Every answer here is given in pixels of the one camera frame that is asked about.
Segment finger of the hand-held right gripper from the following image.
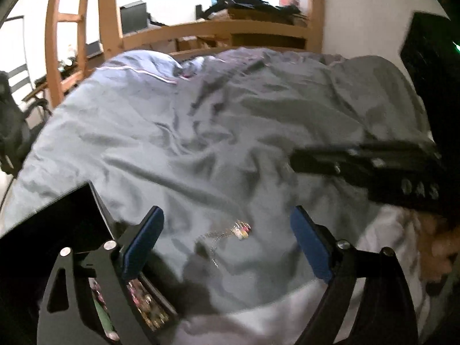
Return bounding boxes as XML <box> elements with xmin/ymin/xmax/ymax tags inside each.
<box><xmin>290</xmin><ymin>144</ymin><xmax>374</xmax><ymax>187</ymax></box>

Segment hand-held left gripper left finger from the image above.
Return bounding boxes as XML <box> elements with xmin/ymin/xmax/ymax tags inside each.
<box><xmin>36</xmin><ymin>206</ymin><xmax>165</xmax><ymax>345</ymax></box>

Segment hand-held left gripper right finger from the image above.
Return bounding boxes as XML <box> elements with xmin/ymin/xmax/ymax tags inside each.
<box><xmin>290</xmin><ymin>206</ymin><xmax>419</xmax><ymax>345</ymax></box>

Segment red bead bracelet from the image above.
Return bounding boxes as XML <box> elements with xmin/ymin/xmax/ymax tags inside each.
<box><xmin>126</xmin><ymin>279</ymin><xmax>149</xmax><ymax>304</ymax></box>

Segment silver pendant necklace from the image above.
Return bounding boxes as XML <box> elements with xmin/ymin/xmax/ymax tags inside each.
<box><xmin>196</xmin><ymin>220</ymin><xmax>252</xmax><ymax>268</ymax></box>

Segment yellow bead bracelet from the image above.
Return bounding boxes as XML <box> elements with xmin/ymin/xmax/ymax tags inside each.
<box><xmin>142</xmin><ymin>295</ymin><xmax>170</xmax><ymax>331</ymax></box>

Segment green jade bangle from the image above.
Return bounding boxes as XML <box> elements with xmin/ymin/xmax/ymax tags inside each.
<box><xmin>93</xmin><ymin>287</ymin><xmax>120</xmax><ymax>340</ymax></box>

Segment black jewelry box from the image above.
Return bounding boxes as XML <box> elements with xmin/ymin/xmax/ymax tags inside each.
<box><xmin>0</xmin><ymin>181</ymin><xmax>180</xmax><ymax>345</ymax></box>

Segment person's right hand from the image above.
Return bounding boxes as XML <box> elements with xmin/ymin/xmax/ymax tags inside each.
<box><xmin>413</xmin><ymin>210</ymin><xmax>456</xmax><ymax>285</ymax></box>

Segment white striped blanket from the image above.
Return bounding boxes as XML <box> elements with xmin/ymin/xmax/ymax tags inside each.
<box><xmin>172</xmin><ymin>201</ymin><xmax>432</xmax><ymax>345</ymax></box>

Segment grey duvet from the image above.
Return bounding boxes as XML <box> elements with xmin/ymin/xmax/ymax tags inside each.
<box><xmin>0</xmin><ymin>47</ymin><xmax>437</xmax><ymax>306</ymax></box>

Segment black office chair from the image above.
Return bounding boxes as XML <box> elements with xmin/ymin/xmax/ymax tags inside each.
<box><xmin>0</xmin><ymin>70</ymin><xmax>51</xmax><ymax>177</ymax></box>

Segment pile of dark clothes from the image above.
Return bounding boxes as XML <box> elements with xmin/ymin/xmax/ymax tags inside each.
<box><xmin>203</xmin><ymin>0</ymin><xmax>300</xmax><ymax>17</ymax></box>

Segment wooden desk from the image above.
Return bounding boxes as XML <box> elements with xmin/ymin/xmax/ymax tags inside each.
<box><xmin>22</xmin><ymin>66</ymin><xmax>89</xmax><ymax>105</ymax></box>

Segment black computer monitor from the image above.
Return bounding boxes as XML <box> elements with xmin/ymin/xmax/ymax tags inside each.
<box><xmin>120</xmin><ymin>2</ymin><xmax>149</xmax><ymax>33</ymax></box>

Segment wooden loft bed frame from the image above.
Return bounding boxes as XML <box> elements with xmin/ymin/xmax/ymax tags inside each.
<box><xmin>45</xmin><ymin>0</ymin><xmax>324</xmax><ymax>108</ymax></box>

